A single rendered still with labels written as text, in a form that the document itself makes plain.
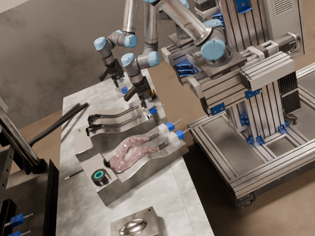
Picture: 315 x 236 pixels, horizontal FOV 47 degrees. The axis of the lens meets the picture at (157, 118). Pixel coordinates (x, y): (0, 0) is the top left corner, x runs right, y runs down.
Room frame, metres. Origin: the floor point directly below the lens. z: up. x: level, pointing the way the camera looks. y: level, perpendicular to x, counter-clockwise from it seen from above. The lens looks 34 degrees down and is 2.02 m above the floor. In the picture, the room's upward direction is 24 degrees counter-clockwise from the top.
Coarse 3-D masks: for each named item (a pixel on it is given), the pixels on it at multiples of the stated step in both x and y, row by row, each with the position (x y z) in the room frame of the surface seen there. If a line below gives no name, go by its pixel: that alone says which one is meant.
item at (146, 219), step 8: (152, 208) 1.08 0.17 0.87; (128, 216) 1.09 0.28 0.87; (136, 216) 1.07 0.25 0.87; (144, 216) 1.06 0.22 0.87; (152, 216) 1.04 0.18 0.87; (112, 224) 1.09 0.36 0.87; (120, 224) 1.07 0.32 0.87; (128, 224) 1.06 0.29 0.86; (136, 224) 1.05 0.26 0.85; (144, 224) 1.03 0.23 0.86; (152, 224) 1.00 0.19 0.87; (112, 232) 1.05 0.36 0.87; (120, 232) 1.04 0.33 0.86; (128, 232) 1.03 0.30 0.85; (136, 232) 1.02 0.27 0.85; (144, 232) 0.98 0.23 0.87; (152, 232) 0.96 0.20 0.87; (160, 232) 0.98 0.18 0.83
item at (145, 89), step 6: (144, 78) 1.76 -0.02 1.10; (132, 84) 1.75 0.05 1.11; (138, 84) 1.72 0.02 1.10; (144, 84) 1.74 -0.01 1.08; (138, 90) 1.75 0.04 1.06; (144, 90) 1.73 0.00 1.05; (150, 90) 1.72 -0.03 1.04; (138, 96) 1.73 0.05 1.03; (144, 96) 1.74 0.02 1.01; (150, 96) 1.72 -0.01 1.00
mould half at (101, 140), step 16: (96, 112) 1.93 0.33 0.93; (112, 112) 1.92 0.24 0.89; (80, 128) 1.96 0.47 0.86; (112, 128) 1.74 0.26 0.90; (128, 128) 1.70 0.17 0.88; (144, 128) 1.69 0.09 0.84; (80, 144) 1.79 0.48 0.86; (96, 144) 1.70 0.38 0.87; (112, 144) 1.70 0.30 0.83; (80, 160) 1.71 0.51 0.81
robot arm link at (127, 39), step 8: (128, 0) 2.04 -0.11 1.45; (136, 0) 2.04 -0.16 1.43; (128, 8) 2.02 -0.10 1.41; (136, 8) 2.03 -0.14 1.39; (128, 16) 2.01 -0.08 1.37; (136, 16) 2.02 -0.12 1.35; (128, 24) 1.99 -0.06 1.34; (128, 32) 1.98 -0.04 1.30; (120, 40) 2.00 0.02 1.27; (128, 40) 1.94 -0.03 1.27; (136, 40) 1.96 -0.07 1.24
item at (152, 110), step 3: (162, 105) 1.75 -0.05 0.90; (150, 108) 1.76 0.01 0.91; (153, 108) 1.75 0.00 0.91; (156, 108) 1.75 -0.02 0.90; (144, 111) 1.74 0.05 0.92; (150, 111) 1.74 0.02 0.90; (153, 111) 1.74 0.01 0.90; (156, 111) 1.74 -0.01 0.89; (144, 114) 1.74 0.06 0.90; (147, 114) 1.74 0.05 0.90; (150, 114) 1.74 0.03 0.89
